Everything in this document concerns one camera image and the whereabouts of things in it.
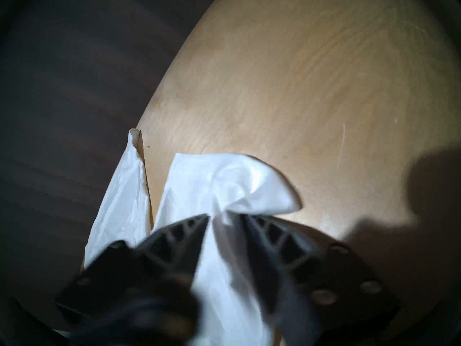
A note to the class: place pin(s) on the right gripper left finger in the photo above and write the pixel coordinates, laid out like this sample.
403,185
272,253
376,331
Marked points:
165,248

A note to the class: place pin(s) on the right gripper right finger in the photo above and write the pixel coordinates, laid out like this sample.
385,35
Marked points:
306,273

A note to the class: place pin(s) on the white t-shirt with red print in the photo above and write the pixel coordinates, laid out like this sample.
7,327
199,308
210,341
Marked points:
201,183

